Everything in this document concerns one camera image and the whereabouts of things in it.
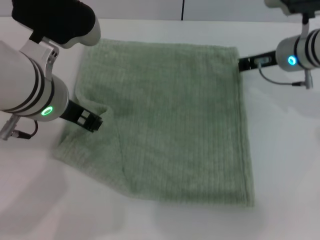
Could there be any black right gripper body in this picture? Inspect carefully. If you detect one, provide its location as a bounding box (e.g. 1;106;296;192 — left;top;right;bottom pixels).
251;49;279;70

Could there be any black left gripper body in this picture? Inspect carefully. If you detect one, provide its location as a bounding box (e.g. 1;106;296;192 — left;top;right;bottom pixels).
59;99;85;125

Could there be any green ribbed towel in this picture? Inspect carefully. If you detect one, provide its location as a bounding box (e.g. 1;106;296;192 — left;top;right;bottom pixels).
51;38;256;208

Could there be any grey right arm cable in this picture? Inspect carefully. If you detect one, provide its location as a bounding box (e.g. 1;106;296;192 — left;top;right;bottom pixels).
258;63;314;90

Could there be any black right wrist camera housing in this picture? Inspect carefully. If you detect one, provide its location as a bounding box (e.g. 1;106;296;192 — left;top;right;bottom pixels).
264;0;320;19

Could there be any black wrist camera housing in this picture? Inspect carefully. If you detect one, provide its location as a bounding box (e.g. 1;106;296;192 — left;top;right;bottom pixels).
264;0;320;19
11;0;102;50

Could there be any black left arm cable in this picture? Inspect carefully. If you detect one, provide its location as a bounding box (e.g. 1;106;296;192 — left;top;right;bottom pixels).
0;116;40;141

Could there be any black left wrist camera housing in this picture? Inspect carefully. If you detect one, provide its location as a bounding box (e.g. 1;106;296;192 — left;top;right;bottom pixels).
11;0;102;50

